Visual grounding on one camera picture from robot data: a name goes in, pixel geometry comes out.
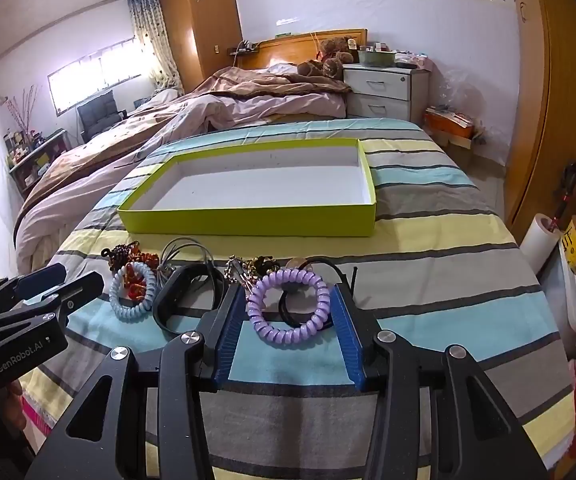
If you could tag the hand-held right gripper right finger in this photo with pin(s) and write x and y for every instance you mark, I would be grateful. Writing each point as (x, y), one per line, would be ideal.
(348, 340)

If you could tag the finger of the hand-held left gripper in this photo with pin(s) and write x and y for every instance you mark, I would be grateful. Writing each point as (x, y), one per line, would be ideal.
(42, 279)
(75, 292)

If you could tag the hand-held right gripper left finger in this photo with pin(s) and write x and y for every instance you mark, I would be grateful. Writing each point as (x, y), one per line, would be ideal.
(230, 340)

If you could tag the black fitness band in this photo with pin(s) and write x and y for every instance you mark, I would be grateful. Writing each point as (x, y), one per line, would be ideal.
(160, 310)

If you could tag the white tray with green rim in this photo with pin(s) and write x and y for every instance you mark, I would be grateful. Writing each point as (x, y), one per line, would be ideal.
(248, 220)

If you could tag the cluttered low shelf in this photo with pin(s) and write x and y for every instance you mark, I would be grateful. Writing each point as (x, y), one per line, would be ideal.
(37, 157)

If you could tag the striped bed sheet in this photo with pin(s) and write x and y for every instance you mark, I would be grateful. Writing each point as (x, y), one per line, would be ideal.
(443, 260)

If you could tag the pink flower branches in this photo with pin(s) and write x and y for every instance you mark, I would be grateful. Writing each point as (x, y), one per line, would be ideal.
(22, 110)

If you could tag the black chair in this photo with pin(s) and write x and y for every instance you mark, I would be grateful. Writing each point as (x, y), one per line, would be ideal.
(98, 110)

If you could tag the window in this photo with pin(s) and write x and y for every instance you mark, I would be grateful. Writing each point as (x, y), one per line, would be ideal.
(92, 72)

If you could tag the white paper roll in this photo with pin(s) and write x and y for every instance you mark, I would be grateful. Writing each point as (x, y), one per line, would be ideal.
(538, 240)

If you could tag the orange box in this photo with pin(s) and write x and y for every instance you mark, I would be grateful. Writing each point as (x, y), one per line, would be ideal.
(443, 125)

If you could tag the bed with pink quilt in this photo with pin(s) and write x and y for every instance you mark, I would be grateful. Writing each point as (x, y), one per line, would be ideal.
(248, 105)

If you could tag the white drawer cabinet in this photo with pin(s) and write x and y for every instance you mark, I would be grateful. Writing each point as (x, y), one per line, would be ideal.
(378, 85)

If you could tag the floral curtain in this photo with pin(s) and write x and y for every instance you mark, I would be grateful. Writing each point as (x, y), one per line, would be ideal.
(155, 45)

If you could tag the black and red tool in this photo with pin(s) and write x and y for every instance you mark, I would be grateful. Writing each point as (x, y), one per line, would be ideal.
(570, 180)

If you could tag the brown teddy bear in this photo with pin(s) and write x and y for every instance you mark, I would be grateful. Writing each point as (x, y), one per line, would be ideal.
(330, 65)

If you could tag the green basin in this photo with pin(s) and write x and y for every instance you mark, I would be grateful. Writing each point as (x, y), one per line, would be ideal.
(375, 58)

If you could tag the tall narrow wooden wardrobe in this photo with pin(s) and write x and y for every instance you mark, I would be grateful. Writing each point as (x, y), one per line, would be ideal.
(202, 25)

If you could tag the wooden headboard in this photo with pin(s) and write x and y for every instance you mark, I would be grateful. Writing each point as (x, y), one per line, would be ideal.
(293, 45)

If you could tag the wide wooden wardrobe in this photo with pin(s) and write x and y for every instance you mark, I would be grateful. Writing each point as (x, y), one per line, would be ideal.
(568, 85)

